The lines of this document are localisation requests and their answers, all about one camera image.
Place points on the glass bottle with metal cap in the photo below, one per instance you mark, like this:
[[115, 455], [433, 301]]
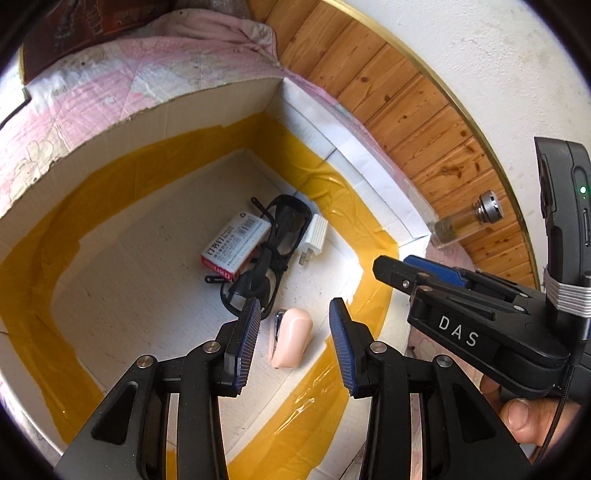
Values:
[[455, 228]]

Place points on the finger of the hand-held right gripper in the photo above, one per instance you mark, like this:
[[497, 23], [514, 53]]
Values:
[[434, 270], [392, 272]]

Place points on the white cardboard box yellow tape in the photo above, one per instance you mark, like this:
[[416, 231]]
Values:
[[138, 286]]

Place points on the white charger plug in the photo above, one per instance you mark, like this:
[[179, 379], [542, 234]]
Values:
[[316, 235]]

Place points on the person's right hand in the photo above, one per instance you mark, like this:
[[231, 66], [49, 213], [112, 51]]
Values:
[[521, 417]]

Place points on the black glasses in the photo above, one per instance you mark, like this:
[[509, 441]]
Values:
[[261, 270]]

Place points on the red white staples box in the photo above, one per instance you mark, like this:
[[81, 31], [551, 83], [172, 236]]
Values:
[[235, 247]]

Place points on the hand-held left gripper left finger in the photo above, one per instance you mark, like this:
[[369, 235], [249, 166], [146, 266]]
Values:
[[247, 341]]

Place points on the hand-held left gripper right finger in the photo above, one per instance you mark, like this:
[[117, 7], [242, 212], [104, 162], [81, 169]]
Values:
[[341, 350]]

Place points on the pink printed quilt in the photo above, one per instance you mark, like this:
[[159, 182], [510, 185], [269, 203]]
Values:
[[92, 83]]

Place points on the dark flat object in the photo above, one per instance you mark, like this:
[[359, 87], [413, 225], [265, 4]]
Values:
[[11, 108]]

